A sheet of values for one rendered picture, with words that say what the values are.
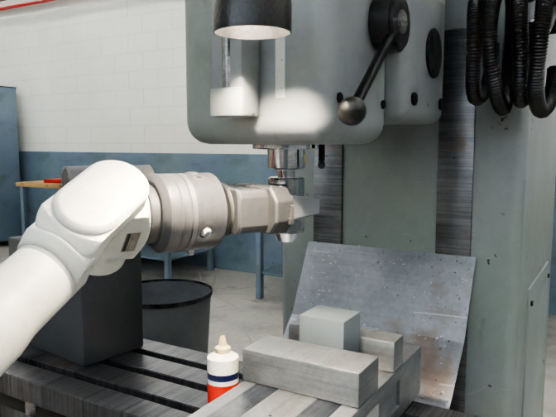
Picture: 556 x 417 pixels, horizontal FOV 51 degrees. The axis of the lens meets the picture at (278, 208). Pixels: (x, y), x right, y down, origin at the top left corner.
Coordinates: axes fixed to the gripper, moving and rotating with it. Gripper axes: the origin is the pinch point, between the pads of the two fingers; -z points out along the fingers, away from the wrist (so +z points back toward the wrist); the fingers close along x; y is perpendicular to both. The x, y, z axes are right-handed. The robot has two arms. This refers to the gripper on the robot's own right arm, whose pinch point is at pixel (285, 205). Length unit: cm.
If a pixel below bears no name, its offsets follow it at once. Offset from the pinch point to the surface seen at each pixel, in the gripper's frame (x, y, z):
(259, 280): 345, 107, -216
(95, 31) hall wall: 628, -135, -172
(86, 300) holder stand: 30.2, 16.9, 16.9
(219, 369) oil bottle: 1.3, 20.2, 9.0
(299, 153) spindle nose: -2.3, -6.6, -0.3
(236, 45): -6.5, -17.9, 11.1
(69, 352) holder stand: 33.7, 25.8, 19.0
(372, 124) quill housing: -7.3, -10.2, -7.8
